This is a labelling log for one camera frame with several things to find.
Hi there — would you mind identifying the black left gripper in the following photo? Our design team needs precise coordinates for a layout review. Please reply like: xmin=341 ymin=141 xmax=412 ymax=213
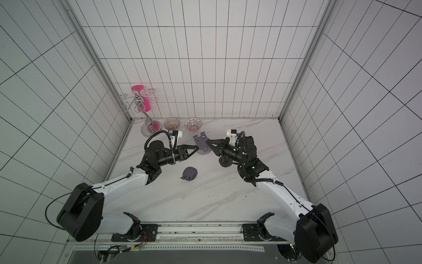
xmin=158 ymin=143 xmax=200 ymax=166

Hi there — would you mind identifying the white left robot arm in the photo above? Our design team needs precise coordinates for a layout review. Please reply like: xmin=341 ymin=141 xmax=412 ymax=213
xmin=49 ymin=130 xmax=200 ymax=242

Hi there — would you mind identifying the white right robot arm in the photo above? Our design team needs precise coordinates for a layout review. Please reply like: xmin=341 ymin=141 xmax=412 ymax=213
xmin=207 ymin=130 xmax=338 ymax=264

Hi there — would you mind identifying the chrome cup holder stand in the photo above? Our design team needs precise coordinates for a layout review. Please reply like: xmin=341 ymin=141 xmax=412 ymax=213
xmin=118 ymin=85 xmax=162 ymax=138

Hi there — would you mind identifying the brown striped glass bowl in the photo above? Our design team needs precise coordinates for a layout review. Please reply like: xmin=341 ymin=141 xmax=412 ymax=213
xmin=163 ymin=118 xmax=180 ymax=130

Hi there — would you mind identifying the pink plastic cup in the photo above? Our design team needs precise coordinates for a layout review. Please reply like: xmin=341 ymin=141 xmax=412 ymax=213
xmin=131 ymin=85 xmax=151 ymax=113

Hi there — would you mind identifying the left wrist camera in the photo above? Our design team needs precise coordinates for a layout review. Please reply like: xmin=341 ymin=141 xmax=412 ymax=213
xmin=168 ymin=129 xmax=182 ymax=147

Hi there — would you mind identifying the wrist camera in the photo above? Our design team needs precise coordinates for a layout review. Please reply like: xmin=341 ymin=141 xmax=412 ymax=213
xmin=168 ymin=129 xmax=182 ymax=147
xmin=226 ymin=129 xmax=238 ymax=146

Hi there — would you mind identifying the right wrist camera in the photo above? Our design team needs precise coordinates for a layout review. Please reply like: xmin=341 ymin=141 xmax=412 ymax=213
xmin=226 ymin=129 xmax=238 ymax=146

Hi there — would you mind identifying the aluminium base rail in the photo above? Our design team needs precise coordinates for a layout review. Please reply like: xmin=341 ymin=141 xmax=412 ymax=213
xmin=68 ymin=222 xmax=298 ymax=254

